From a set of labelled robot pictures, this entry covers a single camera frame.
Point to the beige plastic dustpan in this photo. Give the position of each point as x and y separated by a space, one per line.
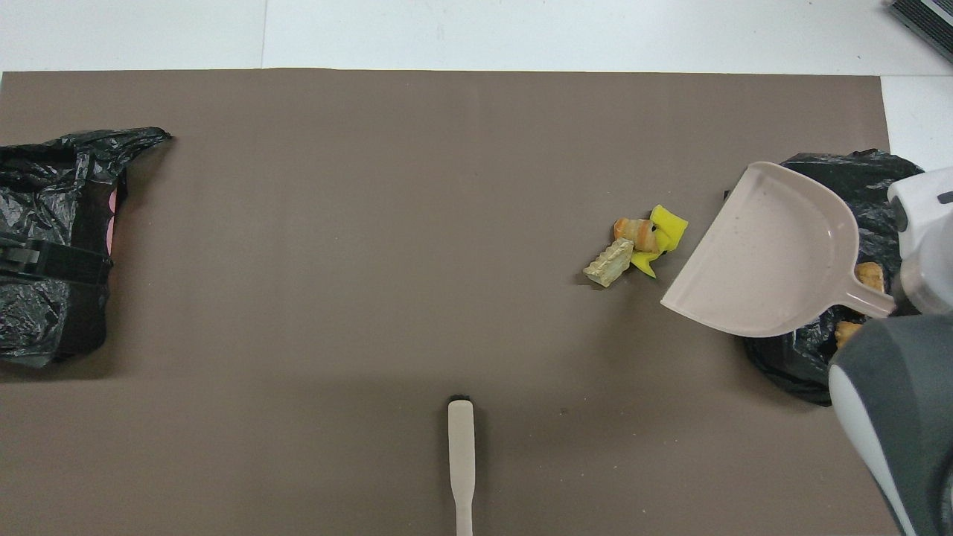
767 253

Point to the dark ribbed panel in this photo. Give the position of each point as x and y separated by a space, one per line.
927 18

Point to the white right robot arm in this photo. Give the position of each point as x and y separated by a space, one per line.
908 387

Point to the yellow sponge piece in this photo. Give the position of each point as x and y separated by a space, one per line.
670 227
645 264

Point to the brown oval bread roll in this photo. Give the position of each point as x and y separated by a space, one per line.
869 275

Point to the pale ridged bread piece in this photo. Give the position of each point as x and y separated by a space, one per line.
609 262

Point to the brown table mat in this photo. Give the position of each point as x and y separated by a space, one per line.
298 223

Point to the golden croissant bread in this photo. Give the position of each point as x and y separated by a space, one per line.
847 333

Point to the orange striped croissant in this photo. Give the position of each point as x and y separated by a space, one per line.
633 232

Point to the beige hand brush black bristles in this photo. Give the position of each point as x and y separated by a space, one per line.
461 447

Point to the black bag lined pink bin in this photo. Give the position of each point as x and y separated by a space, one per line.
45 186

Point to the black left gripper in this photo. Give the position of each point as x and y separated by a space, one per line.
16 253

